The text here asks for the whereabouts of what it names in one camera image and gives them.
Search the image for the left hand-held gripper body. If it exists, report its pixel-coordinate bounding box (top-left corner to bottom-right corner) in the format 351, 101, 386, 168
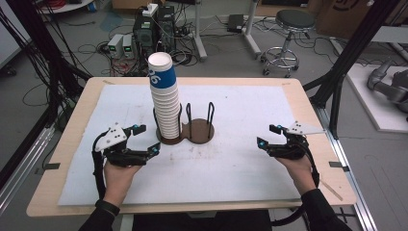
92, 122, 144, 168

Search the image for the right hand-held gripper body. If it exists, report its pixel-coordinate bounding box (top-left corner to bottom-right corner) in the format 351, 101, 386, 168
272, 120, 326, 161

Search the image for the stack of paper cups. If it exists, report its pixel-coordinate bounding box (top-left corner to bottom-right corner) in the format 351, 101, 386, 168
147, 51, 183, 140

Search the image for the brown cup holder rack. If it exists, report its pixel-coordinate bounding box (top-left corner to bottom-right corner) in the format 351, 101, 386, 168
152, 101, 217, 146

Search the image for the person's right hand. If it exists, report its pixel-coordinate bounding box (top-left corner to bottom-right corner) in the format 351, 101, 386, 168
274, 156, 318, 196

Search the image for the person's left hand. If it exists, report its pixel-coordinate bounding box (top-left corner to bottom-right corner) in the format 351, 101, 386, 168
103, 160, 144, 208

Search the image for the thin wooden stick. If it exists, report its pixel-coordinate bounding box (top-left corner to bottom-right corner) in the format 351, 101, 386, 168
319, 179, 344, 202

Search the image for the white foam mat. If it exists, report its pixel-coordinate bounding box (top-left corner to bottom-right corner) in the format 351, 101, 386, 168
58, 84, 311, 207

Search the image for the black wristband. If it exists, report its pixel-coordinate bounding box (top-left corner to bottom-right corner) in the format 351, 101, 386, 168
94, 198, 121, 217

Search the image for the white bench power supply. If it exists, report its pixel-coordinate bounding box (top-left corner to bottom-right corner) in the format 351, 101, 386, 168
122, 34, 136, 60
107, 33, 125, 60

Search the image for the black tape cross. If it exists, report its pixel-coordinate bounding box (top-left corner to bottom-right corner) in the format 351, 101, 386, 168
338, 207, 357, 224

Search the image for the person's dark clothing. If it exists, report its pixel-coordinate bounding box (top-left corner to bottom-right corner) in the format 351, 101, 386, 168
131, 210, 273, 231

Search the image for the white platform board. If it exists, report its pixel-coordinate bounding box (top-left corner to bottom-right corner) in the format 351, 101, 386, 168
345, 62, 408, 135

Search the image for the black computer tower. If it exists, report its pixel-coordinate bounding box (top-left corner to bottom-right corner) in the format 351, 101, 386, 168
132, 13, 160, 62
156, 5, 177, 53

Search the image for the black round stool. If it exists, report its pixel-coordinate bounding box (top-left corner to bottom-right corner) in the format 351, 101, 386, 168
260, 9, 317, 79

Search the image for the white desk leg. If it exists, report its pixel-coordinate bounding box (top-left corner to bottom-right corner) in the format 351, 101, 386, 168
191, 0, 209, 63
242, 0, 263, 60

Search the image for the black box on floor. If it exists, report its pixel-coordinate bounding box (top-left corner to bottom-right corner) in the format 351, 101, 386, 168
226, 13, 245, 34

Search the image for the white power strip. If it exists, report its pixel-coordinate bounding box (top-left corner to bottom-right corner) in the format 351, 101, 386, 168
141, 3, 160, 18

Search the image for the cardboard box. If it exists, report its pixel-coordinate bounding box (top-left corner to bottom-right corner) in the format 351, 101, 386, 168
316, 0, 388, 40

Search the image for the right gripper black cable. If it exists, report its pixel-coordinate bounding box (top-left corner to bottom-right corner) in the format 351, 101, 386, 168
270, 141, 321, 227

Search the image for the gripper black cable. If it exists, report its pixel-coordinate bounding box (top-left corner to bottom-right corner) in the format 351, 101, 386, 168
270, 141, 321, 227
90, 129, 109, 201

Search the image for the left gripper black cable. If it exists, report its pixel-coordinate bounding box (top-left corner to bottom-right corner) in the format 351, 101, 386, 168
90, 129, 109, 201

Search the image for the aluminium rail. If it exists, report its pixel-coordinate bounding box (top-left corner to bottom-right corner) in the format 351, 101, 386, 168
0, 123, 56, 215
315, 105, 380, 231

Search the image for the black frame post with cables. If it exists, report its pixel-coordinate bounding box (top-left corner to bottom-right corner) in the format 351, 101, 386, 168
0, 0, 93, 191

